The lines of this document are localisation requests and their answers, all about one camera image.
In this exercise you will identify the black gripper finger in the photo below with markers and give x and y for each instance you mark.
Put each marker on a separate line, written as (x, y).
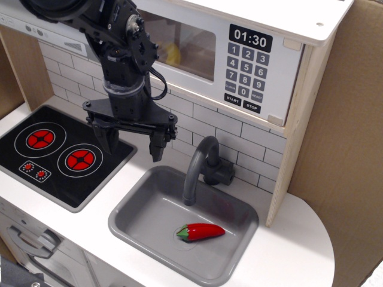
(107, 137)
(157, 145)

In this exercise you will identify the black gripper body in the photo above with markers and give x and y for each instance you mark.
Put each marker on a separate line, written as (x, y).
(131, 109)

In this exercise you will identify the white toy microwave door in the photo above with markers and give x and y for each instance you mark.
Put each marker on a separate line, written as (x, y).
(247, 68)

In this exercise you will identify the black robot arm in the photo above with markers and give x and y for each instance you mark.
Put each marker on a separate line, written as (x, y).
(116, 34)

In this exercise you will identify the wooden microwave cabinet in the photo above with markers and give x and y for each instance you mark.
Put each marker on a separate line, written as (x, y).
(264, 154)

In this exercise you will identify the grey toy faucet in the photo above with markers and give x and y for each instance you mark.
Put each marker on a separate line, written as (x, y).
(207, 162)

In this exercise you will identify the black toy stovetop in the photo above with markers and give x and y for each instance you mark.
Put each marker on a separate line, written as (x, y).
(60, 158)

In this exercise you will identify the yellow toy banana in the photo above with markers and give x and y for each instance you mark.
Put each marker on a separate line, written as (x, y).
(169, 54)

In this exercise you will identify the grey toy sink basin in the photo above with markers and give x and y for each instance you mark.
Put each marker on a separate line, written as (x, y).
(152, 212)

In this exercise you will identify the red toy chili pepper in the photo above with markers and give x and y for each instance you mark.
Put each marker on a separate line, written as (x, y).
(198, 231)

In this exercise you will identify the white toy oven front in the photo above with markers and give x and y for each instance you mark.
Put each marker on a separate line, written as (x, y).
(66, 267)

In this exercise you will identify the grey range hood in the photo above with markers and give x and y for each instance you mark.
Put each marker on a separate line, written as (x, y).
(15, 16)

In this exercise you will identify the brown cardboard panel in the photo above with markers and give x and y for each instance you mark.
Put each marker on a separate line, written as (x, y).
(339, 169)

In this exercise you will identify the grey oven door handle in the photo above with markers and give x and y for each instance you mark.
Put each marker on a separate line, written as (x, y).
(42, 246)

